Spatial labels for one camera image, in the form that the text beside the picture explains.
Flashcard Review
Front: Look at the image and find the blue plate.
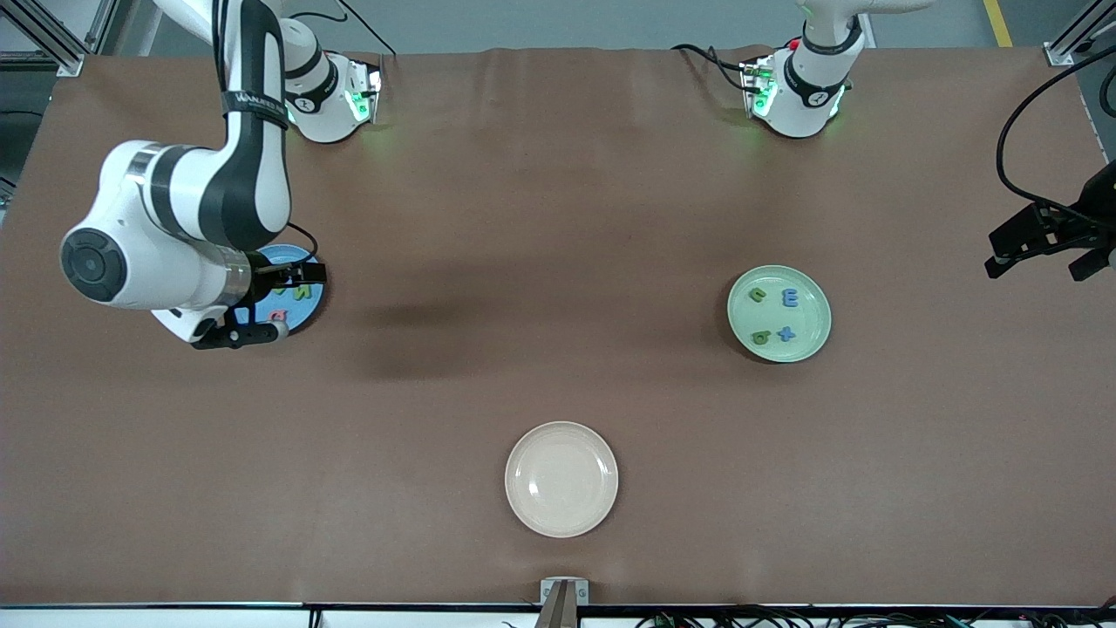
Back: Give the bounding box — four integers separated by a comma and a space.
247, 244, 326, 338

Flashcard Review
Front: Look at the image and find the green plate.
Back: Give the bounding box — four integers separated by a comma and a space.
727, 265, 833, 364

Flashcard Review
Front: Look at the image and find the beige plate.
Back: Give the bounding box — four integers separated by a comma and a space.
504, 421, 620, 539

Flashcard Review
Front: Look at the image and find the brown table cover sheet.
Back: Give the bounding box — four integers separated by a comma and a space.
0, 45, 1116, 607

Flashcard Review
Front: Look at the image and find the aluminium frame post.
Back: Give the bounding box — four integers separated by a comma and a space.
1042, 0, 1116, 66
0, 0, 119, 78

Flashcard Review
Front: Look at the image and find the black right base cable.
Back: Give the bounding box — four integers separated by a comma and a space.
292, 0, 398, 62

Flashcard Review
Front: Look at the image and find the black base cable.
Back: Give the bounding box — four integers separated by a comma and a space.
671, 44, 751, 92
292, 0, 398, 62

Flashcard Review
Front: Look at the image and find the black left base cable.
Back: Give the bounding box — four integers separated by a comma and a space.
671, 44, 751, 92

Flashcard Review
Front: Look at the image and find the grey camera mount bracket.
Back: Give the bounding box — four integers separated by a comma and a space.
539, 577, 590, 628

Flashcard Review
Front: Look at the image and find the bundle of black cables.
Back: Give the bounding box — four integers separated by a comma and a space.
636, 606, 1116, 628

